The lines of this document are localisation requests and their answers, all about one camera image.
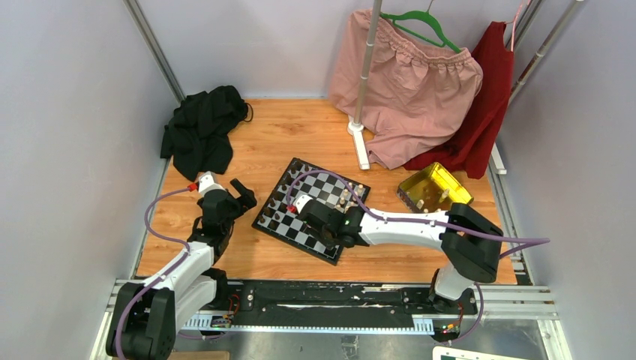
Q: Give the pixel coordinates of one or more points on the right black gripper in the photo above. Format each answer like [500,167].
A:
[329,244]

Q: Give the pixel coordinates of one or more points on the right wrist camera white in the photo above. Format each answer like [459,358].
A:
[301,201]

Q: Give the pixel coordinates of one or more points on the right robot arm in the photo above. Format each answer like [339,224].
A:
[470,242]

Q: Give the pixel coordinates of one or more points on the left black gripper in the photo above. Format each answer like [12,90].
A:
[242,203]

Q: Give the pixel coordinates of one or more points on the red garment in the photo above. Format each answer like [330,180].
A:
[469,150]

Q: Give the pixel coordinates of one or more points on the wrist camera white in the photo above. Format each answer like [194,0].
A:
[207,182]
[301,201]

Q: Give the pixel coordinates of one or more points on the black cloth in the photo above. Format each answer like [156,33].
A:
[196,138]

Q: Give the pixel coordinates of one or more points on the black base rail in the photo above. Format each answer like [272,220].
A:
[336,306]

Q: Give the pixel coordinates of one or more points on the pink shorts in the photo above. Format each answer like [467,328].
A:
[417,95]

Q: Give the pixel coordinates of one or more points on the white clothes rack stand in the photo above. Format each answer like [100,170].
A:
[355,128]

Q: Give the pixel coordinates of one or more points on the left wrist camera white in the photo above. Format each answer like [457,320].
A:
[207,182]

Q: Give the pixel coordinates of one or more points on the yellow metal tray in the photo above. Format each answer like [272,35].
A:
[432,189]

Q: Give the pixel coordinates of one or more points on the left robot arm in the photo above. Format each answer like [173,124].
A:
[148,316]

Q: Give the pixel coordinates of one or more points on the black white chessboard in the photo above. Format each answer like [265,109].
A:
[284,225]

